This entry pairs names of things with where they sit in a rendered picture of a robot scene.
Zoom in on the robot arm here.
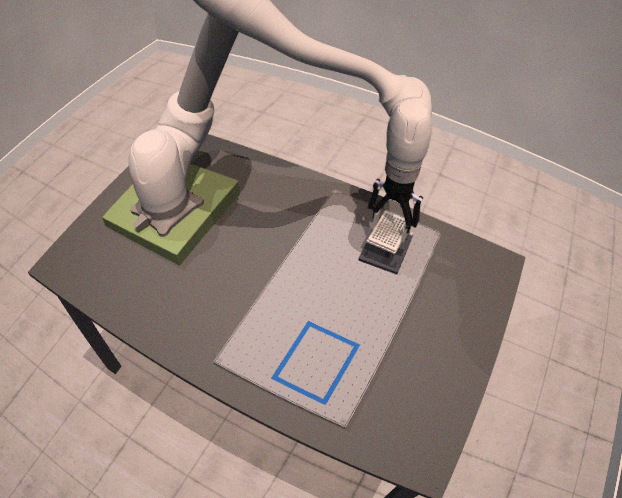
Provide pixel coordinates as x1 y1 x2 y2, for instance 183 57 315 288
129 0 432 237

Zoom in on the blue tape outline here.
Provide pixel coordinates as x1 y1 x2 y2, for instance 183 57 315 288
271 321 360 405

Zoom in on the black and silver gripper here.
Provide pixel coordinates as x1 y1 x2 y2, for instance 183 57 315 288
368 175 423 242

